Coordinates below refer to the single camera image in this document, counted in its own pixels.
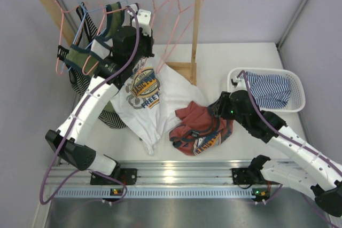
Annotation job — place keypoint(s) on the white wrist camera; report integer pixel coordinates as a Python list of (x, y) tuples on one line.
[(237, 84), (144, 19)]

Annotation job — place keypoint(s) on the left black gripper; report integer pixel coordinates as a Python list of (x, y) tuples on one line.
[(147, 42)]

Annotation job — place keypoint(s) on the red tank top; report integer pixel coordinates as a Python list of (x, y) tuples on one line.
[(199, 129)]

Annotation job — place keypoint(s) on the green tank top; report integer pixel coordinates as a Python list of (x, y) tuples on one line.
[(77, 59)]

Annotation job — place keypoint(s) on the white plastic laundry basket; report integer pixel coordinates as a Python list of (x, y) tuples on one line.
[(297, 97)]

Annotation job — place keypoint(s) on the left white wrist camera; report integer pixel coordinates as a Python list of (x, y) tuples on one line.
[(144, 19)]

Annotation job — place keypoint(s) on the aluminium mounting rail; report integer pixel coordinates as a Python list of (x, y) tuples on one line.
[(185, 180)]

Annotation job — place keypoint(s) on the black white striped tank top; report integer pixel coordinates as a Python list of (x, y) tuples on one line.
[(88, 27)]

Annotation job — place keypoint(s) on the white motorcycle print tank top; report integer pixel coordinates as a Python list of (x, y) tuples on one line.
[(147, 102)]

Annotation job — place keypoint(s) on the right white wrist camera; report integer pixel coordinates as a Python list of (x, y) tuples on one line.
[(237, 84)]

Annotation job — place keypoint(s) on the blue wire hanger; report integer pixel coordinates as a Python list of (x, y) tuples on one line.
[(86, 11)]

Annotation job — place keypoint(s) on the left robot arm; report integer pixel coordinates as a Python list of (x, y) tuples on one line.
[(118, 56)]

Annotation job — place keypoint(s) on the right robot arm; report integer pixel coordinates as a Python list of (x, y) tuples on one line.
[(288, 148)]

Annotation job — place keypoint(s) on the blue white striped garment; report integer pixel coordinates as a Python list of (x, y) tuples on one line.
[(271, 91)]

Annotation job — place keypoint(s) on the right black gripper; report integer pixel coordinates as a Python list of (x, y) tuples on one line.
[(220, 108)]

